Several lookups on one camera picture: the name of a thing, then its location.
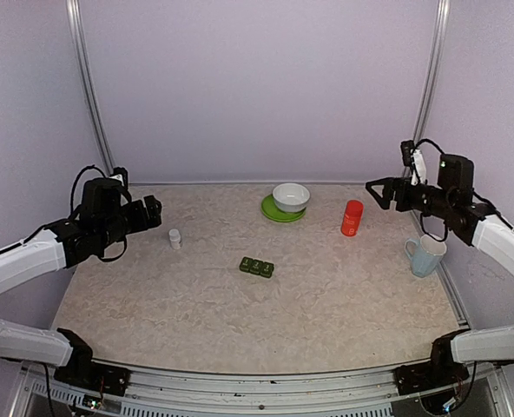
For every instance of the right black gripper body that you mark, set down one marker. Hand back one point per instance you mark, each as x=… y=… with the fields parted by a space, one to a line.
x=409 y=202

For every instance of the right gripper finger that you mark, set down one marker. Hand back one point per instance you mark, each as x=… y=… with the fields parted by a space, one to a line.
x=386 y=185
x=384 y=198

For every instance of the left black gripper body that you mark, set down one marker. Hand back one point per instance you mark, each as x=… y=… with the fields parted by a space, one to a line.
x=141 y=221

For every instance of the small white pill bottle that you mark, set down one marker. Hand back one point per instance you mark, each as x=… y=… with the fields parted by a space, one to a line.
x=175 y=239

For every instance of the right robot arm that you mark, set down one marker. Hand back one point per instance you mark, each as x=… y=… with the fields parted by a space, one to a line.
x=477 y=224

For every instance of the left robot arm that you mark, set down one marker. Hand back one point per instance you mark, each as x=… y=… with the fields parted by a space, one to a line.
x=106 y=215

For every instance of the red cylindrical container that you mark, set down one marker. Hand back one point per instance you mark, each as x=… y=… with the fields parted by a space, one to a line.
x=351 y=218

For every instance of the light blue mug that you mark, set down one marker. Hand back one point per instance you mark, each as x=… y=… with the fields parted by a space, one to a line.
x=424 y=254

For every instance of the white ceramic bowl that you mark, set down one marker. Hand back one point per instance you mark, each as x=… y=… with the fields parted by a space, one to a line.
x=291 y=197

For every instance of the green plate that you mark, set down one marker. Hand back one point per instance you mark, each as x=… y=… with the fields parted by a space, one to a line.
x=273 y=213

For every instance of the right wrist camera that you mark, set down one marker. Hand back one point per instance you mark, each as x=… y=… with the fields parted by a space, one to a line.
x=413 y=159

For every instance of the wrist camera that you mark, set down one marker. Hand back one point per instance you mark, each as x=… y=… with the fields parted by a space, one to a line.
x=413 y=159
x=121 y=175

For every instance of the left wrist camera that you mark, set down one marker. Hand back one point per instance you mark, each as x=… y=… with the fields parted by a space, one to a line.
x=121 y=175

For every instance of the right aluminium frame post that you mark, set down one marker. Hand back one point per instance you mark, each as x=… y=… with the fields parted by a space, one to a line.
x=435 y=59

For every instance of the aluminium frame post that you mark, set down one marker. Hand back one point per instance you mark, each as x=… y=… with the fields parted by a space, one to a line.
x=73 y=9
x=435 y=59

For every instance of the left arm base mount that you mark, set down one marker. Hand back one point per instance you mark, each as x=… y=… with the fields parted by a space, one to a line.
x=81 y=371

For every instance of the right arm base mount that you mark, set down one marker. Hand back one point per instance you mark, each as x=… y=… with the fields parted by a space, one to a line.
x=439 y=371

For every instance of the front aluminium rail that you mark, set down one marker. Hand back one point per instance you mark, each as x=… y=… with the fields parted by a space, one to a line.
x=364 y=392

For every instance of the left aluminium frame post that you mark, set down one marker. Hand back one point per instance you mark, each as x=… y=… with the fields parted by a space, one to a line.
x=73 y=9

